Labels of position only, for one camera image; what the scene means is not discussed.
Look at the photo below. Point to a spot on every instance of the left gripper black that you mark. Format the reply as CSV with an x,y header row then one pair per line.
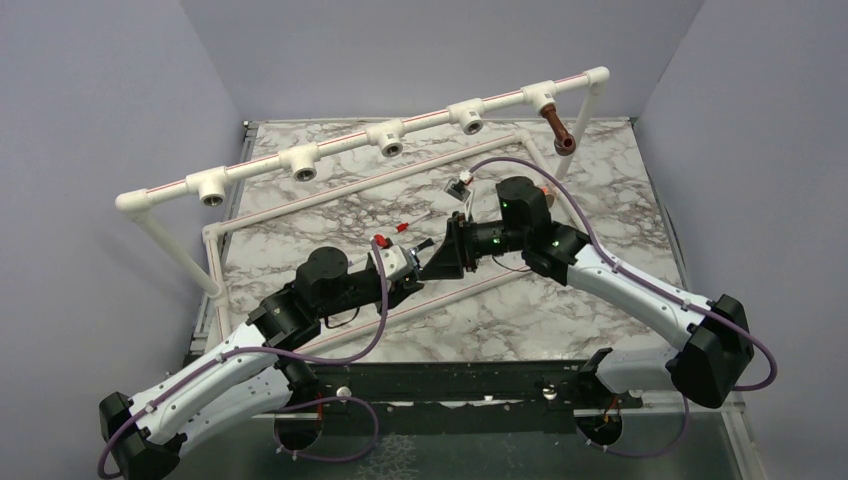
x,y
402,288

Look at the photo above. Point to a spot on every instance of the brown plastic faucet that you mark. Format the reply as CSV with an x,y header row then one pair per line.
x,y
564,142

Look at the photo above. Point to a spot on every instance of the white PVC pipe frame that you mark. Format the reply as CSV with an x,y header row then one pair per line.
x,y
379,157

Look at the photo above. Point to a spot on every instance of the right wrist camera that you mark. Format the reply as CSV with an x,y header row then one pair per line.
x,y
460,189

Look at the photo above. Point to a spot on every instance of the chrome metal faucet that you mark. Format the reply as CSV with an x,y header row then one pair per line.
x,y
413,252

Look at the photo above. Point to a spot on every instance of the black orange faucet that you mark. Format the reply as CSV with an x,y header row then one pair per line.
x,y
549,196

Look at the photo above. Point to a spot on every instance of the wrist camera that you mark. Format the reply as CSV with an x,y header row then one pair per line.
x,y
460,189
396,264

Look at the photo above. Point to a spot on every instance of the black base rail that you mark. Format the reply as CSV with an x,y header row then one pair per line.
x,y
548,396

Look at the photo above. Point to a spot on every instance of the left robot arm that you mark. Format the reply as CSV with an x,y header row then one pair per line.
x,y
257,367

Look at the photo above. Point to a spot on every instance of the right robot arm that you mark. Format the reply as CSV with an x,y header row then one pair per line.
x,y
705,355

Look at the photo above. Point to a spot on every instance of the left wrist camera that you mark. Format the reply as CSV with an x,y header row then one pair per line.
x,y
396,264

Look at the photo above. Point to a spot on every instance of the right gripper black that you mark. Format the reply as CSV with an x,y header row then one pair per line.
x,y
457,253

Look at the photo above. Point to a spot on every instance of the white red marker pen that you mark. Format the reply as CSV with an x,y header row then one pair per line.
x,y
405,225

